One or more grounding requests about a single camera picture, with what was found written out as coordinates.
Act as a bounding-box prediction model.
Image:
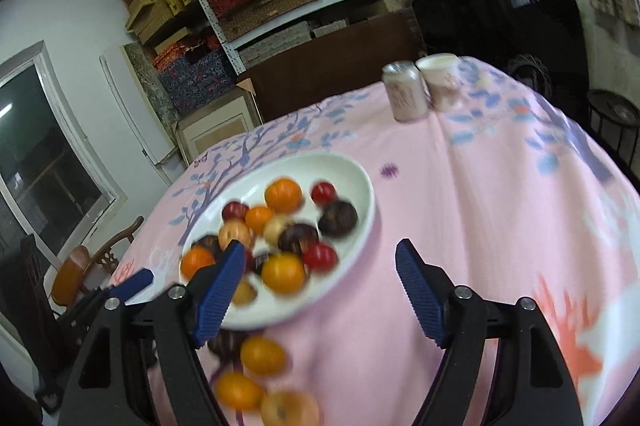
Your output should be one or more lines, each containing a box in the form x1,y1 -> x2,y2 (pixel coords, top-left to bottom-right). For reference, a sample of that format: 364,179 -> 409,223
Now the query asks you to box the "blue patterned box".
159,63 -> 201,119
192,50 -> 236,107

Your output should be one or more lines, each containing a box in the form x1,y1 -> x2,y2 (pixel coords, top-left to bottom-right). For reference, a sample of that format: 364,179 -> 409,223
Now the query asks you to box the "black round metal stand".
587,88 -> 640,169

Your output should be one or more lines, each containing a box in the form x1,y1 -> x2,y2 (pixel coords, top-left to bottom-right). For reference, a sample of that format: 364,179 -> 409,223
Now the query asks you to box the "large red plum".
221,201 -> 250,221
301,242 -> 339,271

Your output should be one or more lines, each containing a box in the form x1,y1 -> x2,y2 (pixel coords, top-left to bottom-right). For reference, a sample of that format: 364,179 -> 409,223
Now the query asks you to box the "white leaning board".
99,43 -> 178,167

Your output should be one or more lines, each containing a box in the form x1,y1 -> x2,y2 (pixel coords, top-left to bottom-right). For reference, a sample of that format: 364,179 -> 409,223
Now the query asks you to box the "pink printed tablecloth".
107,56 -> 640,426

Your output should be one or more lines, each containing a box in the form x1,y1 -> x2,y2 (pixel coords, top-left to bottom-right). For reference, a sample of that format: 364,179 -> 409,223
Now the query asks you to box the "black wire fan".
507,53 -> 553,99

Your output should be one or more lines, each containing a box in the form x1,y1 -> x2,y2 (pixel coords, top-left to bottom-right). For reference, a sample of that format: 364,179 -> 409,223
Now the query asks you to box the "beige framed panel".
172,88 -> 263,167

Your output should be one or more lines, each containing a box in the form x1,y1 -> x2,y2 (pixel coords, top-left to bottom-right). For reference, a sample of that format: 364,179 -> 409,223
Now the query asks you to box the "pink drink can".
382,60 -> 431,123

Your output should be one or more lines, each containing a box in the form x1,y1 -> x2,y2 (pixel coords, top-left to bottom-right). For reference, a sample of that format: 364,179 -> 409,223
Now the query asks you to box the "carved wooden chair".
50,216 -> 146,307

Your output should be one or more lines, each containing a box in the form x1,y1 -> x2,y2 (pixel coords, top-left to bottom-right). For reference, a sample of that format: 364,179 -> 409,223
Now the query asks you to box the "orange patterned box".
152,36 -> 221,69

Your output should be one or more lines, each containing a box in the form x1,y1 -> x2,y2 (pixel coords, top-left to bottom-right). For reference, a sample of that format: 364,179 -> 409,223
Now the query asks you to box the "small orange tangerine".
244,205 -> 275,234

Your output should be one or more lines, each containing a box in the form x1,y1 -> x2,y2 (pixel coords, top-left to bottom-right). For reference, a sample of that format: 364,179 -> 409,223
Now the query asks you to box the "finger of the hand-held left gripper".
75,268 -> 154,319

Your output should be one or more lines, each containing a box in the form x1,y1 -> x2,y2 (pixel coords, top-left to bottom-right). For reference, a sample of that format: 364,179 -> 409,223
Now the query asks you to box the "marble patterned panel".
122,43 -> 177,124

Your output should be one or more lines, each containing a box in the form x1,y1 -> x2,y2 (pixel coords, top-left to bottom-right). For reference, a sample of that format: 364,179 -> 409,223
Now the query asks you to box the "white-framed dark window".
0,40 -> 127,267

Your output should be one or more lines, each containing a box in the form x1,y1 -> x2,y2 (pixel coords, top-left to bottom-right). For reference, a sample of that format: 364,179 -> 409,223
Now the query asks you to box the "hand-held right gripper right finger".
395,238 -> 583,426

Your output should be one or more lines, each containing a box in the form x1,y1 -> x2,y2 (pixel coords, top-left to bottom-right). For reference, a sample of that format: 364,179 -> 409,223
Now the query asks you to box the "black speaker box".
17,233 -> 68,412

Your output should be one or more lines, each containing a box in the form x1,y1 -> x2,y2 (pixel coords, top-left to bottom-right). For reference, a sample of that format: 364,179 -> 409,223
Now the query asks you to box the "white plate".
180,152 -> 376,332

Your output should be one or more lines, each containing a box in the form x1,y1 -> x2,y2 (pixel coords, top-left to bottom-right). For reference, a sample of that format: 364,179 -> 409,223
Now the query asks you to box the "printed paper cup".
416,54 -> 463,111

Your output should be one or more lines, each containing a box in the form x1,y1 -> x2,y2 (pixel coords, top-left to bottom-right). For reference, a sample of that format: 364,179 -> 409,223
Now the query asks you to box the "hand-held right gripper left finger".
59,240 -> 247,426

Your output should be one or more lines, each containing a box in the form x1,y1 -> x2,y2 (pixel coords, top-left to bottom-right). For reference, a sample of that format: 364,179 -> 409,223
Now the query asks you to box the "brown wooden board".
237,10 -> 427,124

